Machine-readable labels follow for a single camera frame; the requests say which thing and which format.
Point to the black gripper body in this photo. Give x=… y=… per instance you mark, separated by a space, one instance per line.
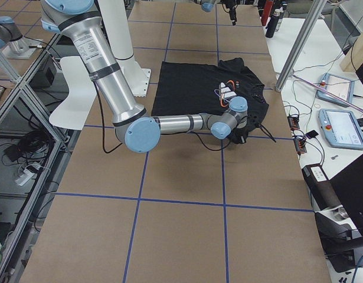
x=232 y=11
x=242 y=131

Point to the black graphic t-shirt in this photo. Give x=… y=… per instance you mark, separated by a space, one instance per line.
x=191 y=89

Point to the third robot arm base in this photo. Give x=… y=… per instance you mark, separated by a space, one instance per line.
x=12 y=42

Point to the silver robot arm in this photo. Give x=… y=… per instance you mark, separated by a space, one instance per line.
x=207 y=5
x=100 y=33

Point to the red bottle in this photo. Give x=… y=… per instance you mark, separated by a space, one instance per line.
x=266 y=11

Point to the black bottle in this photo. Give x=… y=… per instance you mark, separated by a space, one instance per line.
x=272 y=24

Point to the black box with label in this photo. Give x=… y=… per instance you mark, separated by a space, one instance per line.
x=320 y=186

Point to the near teach pendant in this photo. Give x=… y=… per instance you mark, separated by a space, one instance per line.
x=341 y=129

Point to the teach pendant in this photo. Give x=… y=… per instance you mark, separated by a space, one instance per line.
x=339 y=86
x=341 y=129

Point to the far teach pendant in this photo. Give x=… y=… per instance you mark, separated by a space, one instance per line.
x=339 y=86

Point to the black monitor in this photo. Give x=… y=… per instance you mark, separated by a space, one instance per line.
x=348 y=186

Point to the white plastic chair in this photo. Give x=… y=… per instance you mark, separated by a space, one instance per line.
x=73 y=111

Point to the white power strip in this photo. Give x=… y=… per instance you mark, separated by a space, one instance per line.
x=27 y=174

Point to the aluminium frame post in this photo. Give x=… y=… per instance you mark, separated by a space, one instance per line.
x=300 y=42

